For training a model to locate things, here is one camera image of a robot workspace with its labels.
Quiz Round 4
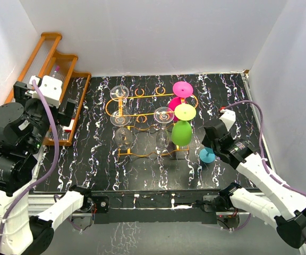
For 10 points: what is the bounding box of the clear wine glass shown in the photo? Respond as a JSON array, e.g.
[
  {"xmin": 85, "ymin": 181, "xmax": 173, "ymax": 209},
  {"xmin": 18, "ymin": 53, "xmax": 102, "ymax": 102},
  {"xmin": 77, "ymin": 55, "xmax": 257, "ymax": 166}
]
[
  {"xmin": 110, "ymin": 86, "xmax": 132, "ymax": 115},
  {"xmin": 154, "ymin": 107, "xmax": 174, "ymax": 150}
]

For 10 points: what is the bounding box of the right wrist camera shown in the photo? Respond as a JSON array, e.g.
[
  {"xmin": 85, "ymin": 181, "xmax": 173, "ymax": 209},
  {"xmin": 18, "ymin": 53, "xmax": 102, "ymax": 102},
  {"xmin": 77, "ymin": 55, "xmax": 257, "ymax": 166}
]
[{"xmin": 219, "ymin": 108, "xmax": 236, "ymax": 131}]

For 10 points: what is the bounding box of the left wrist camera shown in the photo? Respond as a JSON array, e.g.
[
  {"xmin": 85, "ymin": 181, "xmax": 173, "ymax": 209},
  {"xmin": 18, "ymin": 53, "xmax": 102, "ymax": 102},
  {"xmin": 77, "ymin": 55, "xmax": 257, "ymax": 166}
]
[{"xmin": 27, "ymin": 75, "xmax": 63, "ymax": 108}]

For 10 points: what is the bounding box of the orange wooden shelf rack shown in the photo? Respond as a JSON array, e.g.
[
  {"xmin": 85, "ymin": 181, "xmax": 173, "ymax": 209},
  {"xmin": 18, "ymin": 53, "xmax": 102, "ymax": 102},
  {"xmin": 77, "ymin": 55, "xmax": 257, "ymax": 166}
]
[{"xmin": 4, "ymin": 32, "xmax": 92, "ymax": 147}]

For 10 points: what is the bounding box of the blue wine glass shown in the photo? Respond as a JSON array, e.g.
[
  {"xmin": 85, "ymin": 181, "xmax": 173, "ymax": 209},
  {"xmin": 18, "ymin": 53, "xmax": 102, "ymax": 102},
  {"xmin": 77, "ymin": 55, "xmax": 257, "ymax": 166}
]
[{"xmin": 199, "ymin": 147, "xmax": 216, "ymax": 164}]

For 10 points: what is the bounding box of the green wine glass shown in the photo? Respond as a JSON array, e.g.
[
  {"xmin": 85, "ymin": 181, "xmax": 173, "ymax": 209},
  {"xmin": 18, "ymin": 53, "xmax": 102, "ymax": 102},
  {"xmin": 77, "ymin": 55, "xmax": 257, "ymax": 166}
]
[{"xmin": 169, "ymin": 103, "xmax": 197, "ymax": 147}]

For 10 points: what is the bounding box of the pink wine glass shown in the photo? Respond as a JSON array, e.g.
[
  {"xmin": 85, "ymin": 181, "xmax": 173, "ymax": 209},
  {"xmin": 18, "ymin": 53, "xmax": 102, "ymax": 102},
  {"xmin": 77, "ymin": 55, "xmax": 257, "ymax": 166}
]
[{"xmin": 168, "ymin": 81, "xmax": 193, "ymax": 110}]

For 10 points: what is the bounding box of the red white eraser block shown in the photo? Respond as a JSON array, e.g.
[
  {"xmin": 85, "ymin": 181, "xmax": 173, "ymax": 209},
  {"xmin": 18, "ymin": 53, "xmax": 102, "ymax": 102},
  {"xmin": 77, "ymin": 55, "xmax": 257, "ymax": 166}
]
[{"xmin": 63, "ymin": 119, "xmax": 75, "ymax": 132}]

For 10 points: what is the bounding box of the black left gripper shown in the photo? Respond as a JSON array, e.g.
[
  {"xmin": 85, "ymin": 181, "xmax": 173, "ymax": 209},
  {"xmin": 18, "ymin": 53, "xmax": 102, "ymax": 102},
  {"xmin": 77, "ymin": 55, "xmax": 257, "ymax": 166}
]
[{"xmin": 16, "ymin": 81, "xmax": 74, "ymax": 152}]

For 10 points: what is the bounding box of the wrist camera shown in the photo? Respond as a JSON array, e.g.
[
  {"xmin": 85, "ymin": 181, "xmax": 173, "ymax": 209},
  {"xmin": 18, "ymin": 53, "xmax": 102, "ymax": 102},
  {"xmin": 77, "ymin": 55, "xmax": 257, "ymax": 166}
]
[
  {"xmin": 219, "ymin": 108, "xmax": 236, "ymax": 131},
  {"xmin": 27, "ymin": 75, "xmax": 63, "ymax": 108}
]

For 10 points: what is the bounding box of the pink capped marker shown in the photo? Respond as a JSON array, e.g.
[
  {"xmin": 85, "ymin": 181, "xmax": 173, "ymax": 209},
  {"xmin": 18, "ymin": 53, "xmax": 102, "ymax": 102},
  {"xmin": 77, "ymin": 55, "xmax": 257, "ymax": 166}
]
[{"xmin": 53, "ymin": 66, "xmax": 60, "ymax": 75}]

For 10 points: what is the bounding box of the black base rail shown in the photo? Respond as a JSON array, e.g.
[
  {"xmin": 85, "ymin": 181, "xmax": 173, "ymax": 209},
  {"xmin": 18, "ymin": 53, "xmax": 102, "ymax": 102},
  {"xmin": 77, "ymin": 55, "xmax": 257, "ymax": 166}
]
[{"xmin": 62, "ymin": 189, "xmax": 252, "ymax": 225}]

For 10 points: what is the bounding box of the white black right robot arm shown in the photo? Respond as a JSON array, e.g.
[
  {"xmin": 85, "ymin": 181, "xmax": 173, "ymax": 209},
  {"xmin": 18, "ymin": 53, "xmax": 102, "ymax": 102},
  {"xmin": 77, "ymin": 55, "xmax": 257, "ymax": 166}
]
[{"xmin": 202, "ymin": 119, "xmax": 306, "ymax": 249}]

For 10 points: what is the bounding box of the gold wire wine glass rack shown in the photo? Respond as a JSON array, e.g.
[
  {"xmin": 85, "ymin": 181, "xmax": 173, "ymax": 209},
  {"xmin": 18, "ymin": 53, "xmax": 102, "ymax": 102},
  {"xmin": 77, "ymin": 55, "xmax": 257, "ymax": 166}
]
[{"xmin": 105, "ymin": 87, "xmax": 190, "ymax": 158}]

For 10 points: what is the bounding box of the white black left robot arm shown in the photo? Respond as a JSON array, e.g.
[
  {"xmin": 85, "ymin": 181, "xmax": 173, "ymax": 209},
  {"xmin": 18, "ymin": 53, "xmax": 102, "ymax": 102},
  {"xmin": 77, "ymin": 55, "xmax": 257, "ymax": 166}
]
[{"xmin": 0, "ymin": 76, "xmax": 93, "ymax": 254}]

